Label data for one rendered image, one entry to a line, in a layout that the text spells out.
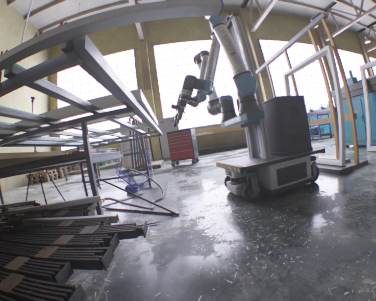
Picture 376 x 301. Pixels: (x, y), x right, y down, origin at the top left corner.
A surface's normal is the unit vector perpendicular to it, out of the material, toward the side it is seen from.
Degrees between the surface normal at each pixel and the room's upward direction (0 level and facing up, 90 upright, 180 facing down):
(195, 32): 90
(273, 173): 90
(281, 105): 90
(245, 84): 95
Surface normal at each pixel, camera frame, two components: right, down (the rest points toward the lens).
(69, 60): 0.07, 0.02
